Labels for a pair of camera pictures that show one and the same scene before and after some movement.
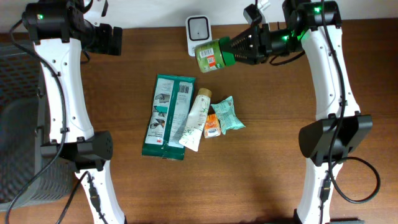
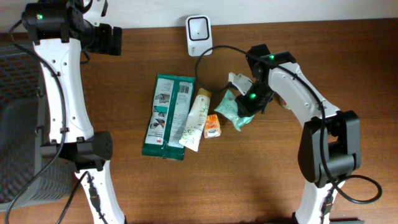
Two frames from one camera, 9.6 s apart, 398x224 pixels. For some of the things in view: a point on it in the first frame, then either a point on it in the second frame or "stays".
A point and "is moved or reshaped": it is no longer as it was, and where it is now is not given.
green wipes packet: x=171 y=102 stays
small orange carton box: x=212 y=127 stays
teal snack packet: x=225 y=110 is moved or reshaped
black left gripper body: x=109 y=40 stays
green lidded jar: x=211 y=55 -> x=283 y=103
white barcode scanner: x=198 y=30 stays
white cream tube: x=192 y=135 stays
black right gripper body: x=265 y=39 -> x=257 y=94
